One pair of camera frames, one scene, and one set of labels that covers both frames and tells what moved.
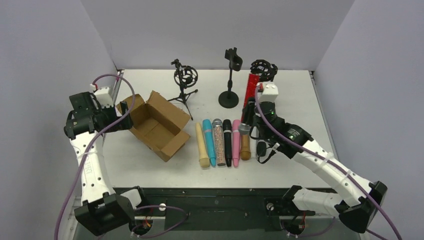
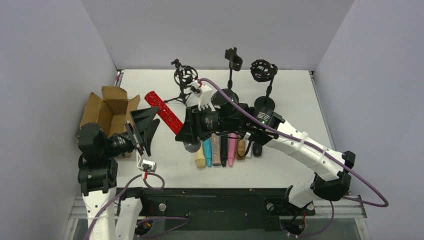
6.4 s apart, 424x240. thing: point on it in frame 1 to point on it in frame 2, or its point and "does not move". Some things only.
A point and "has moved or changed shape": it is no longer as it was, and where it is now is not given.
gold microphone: x=245 y=152 has moved or changed shape
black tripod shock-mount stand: x=185 y=77 does not move
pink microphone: x=236 y=142 has moved or changed shape
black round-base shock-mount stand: x=266 y=70 does not move
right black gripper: x=253 y=110 to x=194 y=122
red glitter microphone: x=252 y=81 to x=170 y=117
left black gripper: x=110 y=116 to x=135 y=138
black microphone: x=227 y=137 has moved or changed shape
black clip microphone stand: x=229 y=99 does not move
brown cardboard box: x=157 y=123 has moved or changed shape
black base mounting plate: x=214 y=208 does not move
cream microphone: x=203 y=154 has moved or changed shape
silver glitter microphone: x=219 y=142 has moved or changed shape
